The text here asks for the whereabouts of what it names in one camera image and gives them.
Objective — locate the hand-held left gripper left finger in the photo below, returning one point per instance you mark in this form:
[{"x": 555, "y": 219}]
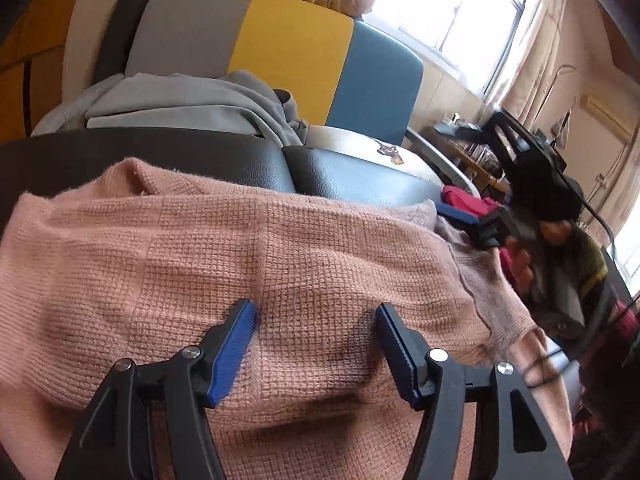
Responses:
[{"x": 235, "y": 350}]

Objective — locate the dark red garment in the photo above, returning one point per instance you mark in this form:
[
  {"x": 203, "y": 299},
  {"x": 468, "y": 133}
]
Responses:
[{"x": 465, "y": 197}]

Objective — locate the white printed cushion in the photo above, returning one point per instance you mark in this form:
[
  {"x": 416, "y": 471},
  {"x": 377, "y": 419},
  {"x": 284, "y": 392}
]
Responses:
[{"x": 350, "y": 142}]

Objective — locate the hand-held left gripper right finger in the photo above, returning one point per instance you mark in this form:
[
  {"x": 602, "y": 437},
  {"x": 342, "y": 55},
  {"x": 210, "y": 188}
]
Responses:
[{"x": 400, "y": 355}]

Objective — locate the grey hoodie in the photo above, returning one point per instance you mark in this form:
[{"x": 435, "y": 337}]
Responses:
[{"x": 175, "y": 105}]

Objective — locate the wooden desk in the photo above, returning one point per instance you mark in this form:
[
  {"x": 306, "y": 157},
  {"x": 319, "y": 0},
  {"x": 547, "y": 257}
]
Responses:
[{"x": 470, "y": 160}]

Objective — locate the orange wooden wardrobe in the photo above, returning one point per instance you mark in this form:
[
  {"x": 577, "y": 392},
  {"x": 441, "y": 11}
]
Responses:
[{"x": 25, "y": 85}]

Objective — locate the person's right forearm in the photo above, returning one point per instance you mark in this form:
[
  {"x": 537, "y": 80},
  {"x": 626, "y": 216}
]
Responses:
[{"x": 592, "y": 265}]

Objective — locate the pink knit sweater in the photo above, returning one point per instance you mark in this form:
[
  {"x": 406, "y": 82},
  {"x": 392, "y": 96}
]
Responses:
[{"x": 300, "y": 260}]

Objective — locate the person's right hand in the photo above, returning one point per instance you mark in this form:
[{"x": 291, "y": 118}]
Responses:
[{"x": 522, "y": 267}]

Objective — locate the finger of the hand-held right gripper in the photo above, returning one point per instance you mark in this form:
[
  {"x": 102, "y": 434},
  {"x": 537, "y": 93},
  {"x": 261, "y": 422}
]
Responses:
[
  {"x": 457, "y": 212},
  {"x": 500, "y": 132}
]

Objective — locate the wall air conditioner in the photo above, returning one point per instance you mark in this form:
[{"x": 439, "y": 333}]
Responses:
[{"x": 605, "y": 112}]

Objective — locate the bright window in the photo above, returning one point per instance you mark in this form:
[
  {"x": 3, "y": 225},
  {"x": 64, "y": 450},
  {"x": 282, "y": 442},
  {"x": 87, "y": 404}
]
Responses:
[
  {"x": 630, "y": 260},
  {"x": 450, "y": 5}
]

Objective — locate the grey yellow blue armchair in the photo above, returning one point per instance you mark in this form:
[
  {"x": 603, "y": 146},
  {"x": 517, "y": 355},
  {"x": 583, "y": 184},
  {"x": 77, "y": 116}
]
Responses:
[{"x": 290, "y": 50}]

